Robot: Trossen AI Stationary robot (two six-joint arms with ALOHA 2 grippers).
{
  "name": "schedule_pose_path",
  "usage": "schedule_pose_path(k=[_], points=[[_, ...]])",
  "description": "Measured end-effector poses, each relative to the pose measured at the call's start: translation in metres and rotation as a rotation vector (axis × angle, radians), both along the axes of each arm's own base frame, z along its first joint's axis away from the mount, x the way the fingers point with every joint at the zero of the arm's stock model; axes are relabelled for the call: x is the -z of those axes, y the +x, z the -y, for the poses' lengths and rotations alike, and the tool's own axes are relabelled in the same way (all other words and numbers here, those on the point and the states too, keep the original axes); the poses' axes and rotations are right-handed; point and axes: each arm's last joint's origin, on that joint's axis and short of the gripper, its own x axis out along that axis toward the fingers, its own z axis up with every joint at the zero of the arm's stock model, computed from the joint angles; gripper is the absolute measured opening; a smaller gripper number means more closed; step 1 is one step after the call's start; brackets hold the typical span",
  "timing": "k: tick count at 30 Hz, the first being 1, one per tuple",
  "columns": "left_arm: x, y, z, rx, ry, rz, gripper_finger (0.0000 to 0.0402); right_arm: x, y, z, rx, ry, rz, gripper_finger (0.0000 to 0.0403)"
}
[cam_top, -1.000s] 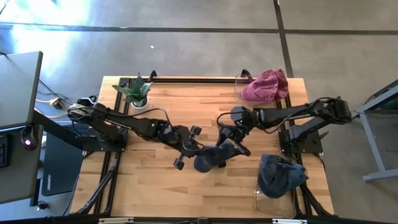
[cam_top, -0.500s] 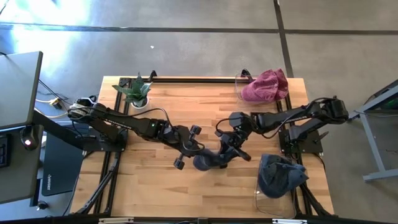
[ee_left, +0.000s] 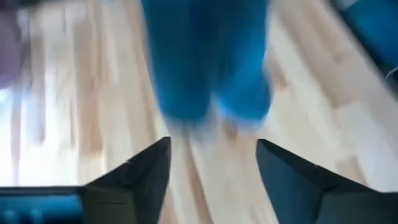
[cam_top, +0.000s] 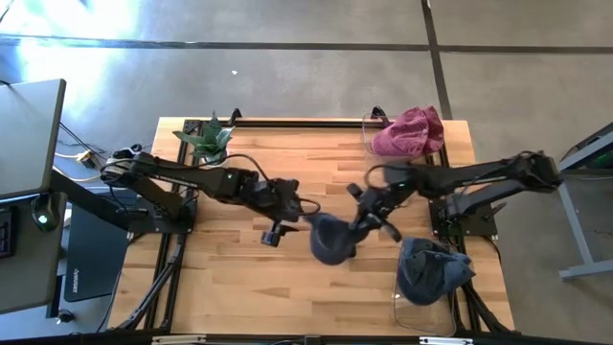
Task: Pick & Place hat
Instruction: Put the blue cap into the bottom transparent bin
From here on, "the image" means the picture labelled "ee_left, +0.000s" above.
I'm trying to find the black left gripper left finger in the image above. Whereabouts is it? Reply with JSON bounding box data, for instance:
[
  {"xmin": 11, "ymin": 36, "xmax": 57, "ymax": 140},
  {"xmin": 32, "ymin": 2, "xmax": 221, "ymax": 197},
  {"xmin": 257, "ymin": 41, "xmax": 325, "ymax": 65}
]
[{"xmin": 82, "ymin": 136, "xmax": 172, "ymax": 224}]

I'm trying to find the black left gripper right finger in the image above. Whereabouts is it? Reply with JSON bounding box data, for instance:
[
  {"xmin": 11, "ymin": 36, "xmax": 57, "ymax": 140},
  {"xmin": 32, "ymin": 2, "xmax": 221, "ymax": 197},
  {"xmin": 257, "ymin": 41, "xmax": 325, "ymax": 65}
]
[{"xmin": 256, "ymin": 138, "xmax": 377, "ymax": 224}]

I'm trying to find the blue denim baseball cap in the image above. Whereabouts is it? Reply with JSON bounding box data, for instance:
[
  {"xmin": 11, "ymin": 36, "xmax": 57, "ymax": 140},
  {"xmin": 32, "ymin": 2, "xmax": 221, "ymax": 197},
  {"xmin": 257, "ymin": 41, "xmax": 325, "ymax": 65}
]
[{"xmin": 139, "ymin": 0, "xmax": 272, "ymax": 128}]

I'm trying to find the dark blue-grey baseball cap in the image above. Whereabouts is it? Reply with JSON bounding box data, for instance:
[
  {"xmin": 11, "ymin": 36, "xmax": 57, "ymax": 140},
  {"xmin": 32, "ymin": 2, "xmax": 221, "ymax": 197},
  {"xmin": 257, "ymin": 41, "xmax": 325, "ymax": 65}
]
[{"xmin": 334, "ymin": 0, "xmax": 398, "ymax": 82}]

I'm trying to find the maroon baseball cap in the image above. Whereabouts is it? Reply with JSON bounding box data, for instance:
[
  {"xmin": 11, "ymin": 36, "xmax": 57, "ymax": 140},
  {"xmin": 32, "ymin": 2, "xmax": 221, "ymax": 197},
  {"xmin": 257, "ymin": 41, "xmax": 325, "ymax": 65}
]
[{"xmin": 0, "ymin": 7, "xmax": 24, "ymax": 90}]

